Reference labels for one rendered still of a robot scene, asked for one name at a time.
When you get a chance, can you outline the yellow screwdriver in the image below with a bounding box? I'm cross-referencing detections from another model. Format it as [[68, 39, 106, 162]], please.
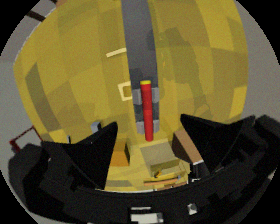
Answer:
[[155, 169, 163, 179]]

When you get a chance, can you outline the red cylinder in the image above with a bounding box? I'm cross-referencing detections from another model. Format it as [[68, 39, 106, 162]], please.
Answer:
[[140, 80, 153, 143]]

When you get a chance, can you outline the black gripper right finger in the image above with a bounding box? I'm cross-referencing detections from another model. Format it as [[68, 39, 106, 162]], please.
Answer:
[[180, 115, 256, 173]]

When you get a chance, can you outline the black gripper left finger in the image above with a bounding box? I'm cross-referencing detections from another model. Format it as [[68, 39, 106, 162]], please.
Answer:
[[40, 121, 117, 190]]

